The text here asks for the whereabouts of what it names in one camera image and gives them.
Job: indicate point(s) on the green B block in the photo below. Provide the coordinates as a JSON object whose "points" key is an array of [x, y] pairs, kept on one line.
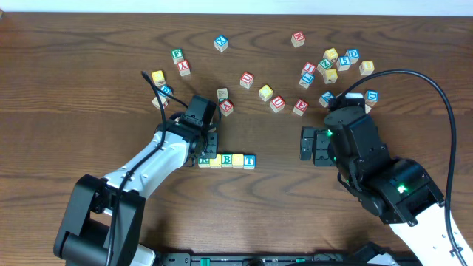
{"points": [[227, 160]]}

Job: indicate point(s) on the blue 2 block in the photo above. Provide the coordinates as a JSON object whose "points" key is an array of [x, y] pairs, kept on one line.
{"points": [[325, 98]]}

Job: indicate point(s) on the red E block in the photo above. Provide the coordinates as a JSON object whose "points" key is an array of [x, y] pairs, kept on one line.
{"points": [[300, 107]]}

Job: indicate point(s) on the yellow C block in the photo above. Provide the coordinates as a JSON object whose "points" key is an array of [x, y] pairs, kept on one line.
{"points": [[265, 93]]}

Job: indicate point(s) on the yellow block middle right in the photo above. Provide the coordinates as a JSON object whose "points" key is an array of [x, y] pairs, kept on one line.
{"points": [[330, 76]]}

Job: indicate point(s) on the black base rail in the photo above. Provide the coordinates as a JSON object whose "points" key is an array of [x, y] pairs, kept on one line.
{"points": [[369, 254]]}

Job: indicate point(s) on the blue T block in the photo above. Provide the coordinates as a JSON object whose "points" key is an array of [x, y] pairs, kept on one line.
{"points": [[249, 161]]}

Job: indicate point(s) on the red H block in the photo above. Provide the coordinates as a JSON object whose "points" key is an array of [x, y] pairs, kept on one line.
{"points": [[297, 39]]}

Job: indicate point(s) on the yellow block upper right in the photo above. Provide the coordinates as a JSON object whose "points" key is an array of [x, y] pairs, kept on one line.
{"points": [[331, 55]]}

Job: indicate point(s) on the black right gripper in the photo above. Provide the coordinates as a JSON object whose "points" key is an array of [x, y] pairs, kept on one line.
{"points": [[315, 146]]}

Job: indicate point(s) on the green R block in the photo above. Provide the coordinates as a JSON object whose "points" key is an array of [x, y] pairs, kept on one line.
{"points": [[204, 163]]}

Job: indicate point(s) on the red U block lower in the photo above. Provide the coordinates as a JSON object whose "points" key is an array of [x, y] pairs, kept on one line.
{"points": [[277, 104]]}

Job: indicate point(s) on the blue P block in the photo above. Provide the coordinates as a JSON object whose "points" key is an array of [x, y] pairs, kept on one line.
{"points": [[165, 91]]}

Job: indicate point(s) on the red U block upper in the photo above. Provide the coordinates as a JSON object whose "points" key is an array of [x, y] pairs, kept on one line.
{"points": [[246, 80]]}

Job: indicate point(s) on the red A block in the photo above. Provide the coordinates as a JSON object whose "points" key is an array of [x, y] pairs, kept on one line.
{"points": [[226, 107]]}

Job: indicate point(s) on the blue D block lower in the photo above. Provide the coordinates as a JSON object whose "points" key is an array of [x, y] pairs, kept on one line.
{"points": [[371, 97]]}

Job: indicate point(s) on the plain wood block right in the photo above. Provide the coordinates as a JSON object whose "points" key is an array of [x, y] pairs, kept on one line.
{"points": [[368, 108]]}

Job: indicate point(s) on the blue L block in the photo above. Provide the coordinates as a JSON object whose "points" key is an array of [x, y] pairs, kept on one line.
{"points": [[306, 80]]}

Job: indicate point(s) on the red u block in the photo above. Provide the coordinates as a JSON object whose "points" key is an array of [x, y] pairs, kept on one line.
{"points": [[277, 104], [246, 80]]}

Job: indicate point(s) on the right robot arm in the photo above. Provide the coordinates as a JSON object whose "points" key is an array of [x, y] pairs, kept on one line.
{"points": [[397, 190]]}

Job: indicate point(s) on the green Z block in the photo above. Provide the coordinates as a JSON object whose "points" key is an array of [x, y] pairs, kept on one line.
{"points": [[324, 65]]}

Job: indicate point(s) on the yellow block far left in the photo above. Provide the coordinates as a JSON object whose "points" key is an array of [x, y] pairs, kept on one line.
{"points": [[158, 78]]}

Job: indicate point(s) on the blue d block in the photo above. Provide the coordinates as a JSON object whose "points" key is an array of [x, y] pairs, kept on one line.
{"points": [[371, 97], [353, 55]]}

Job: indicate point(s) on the red I block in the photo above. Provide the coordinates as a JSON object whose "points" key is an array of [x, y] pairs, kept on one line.
{"points": [[308, 68]]}

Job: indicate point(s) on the blue X block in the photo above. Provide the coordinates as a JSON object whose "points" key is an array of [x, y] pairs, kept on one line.
{"points": [[221, 43]]}

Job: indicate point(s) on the yellow O block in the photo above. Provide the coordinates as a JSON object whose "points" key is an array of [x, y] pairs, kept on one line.
{"points": [[216, 162]]}

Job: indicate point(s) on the yellow 8 block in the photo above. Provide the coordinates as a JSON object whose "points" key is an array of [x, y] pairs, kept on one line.
{"points": [[366, 68]]}

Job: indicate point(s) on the blue 5 block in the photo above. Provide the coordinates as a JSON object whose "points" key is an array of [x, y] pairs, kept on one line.
{"points": [[343, 63]]}

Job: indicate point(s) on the blue D block upper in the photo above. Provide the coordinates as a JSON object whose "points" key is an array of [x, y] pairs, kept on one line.
{"points": [[353, 55]]}

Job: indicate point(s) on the yellow J block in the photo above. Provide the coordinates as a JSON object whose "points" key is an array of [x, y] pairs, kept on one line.
{"points": [[237, 160]]}

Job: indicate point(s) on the red Y block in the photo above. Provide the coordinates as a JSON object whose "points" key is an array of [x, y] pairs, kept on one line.
{"points": [[184, 68]]}

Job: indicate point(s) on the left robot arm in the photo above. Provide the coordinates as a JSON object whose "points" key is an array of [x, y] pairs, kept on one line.
{"points": [[103, 218]]}

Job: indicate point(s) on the plain wood block red side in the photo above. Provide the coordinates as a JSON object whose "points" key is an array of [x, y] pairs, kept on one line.
{"points": [[160, 102]]}

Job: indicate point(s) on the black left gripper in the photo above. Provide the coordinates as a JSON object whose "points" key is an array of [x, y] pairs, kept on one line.
{"points": [[211, 145]]}

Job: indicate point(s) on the green F block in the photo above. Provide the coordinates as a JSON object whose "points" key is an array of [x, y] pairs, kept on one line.
{"points": [[177, 55]]}

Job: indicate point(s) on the plain wood block green side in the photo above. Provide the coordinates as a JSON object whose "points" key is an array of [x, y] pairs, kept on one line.
{"points": [[222, 94]]}

